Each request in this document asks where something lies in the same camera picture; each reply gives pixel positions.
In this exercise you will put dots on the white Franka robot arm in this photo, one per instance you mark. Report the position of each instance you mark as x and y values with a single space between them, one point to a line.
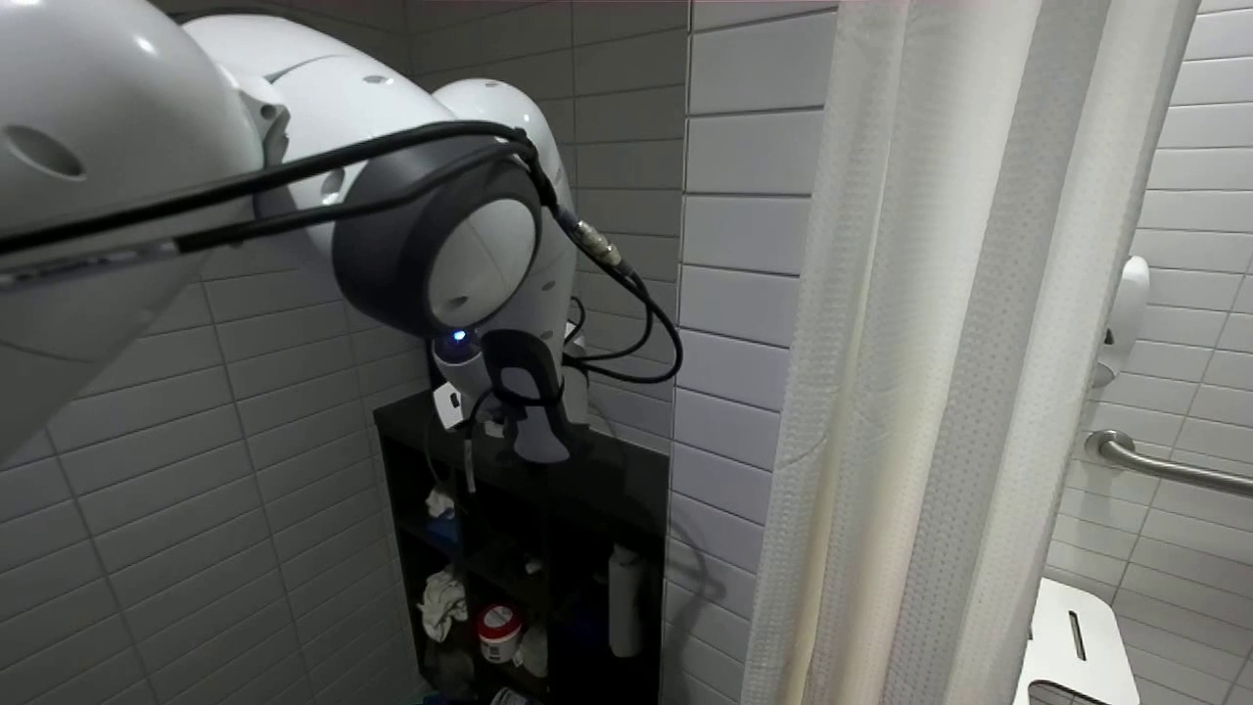
129 132

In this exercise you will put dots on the plain white bottle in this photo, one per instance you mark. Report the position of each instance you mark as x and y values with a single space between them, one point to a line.
625 600

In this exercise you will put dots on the black cubby shelf unit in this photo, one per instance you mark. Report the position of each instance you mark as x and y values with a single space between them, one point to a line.
613 483

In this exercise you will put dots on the small white item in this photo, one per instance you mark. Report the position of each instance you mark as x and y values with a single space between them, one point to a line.
531 570

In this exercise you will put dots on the crumpled white cloth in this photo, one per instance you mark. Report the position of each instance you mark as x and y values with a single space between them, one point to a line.
438 604
434 501

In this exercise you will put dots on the small blue box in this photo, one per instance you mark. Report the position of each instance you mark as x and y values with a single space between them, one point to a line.
445 534

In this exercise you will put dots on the white shower curtain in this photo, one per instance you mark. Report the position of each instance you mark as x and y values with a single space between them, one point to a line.
915 394

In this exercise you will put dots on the red and white container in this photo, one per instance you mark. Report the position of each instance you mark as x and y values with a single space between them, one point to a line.
493 632

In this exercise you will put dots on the metal grab bar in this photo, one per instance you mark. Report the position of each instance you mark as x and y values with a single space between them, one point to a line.
1160 462

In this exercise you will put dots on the white shower seat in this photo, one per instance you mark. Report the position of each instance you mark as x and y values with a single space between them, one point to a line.
1108 654

